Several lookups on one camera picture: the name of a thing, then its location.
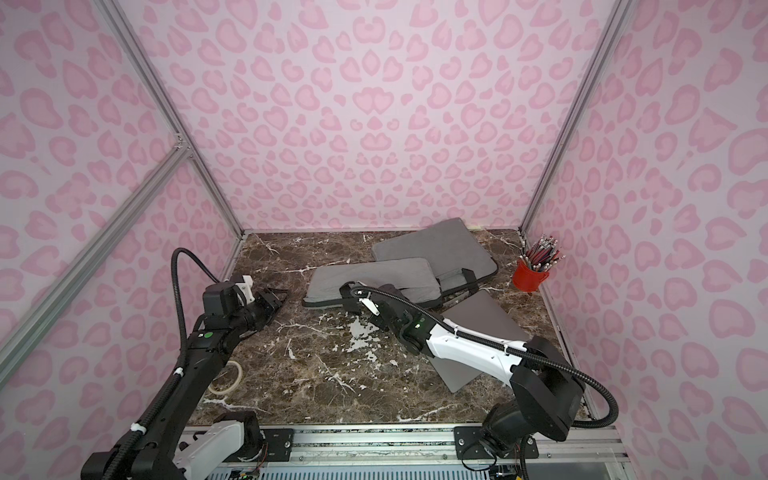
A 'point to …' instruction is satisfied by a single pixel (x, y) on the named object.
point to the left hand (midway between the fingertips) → (290, 293)
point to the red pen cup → (527, 279)
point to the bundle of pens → (542, 255)
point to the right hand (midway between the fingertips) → (381, 294)
